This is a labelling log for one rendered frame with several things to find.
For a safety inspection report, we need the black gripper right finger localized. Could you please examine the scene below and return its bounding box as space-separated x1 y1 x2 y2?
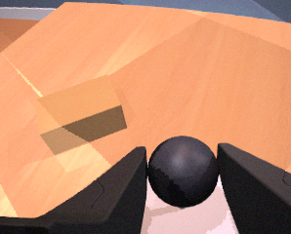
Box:
217 143 291 234

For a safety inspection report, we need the glass french press with black knob plunger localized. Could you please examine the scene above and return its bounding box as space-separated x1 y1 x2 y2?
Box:
142 136 239 234

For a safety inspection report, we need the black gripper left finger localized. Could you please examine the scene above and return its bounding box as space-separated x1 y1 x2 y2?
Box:
0 145 146 234

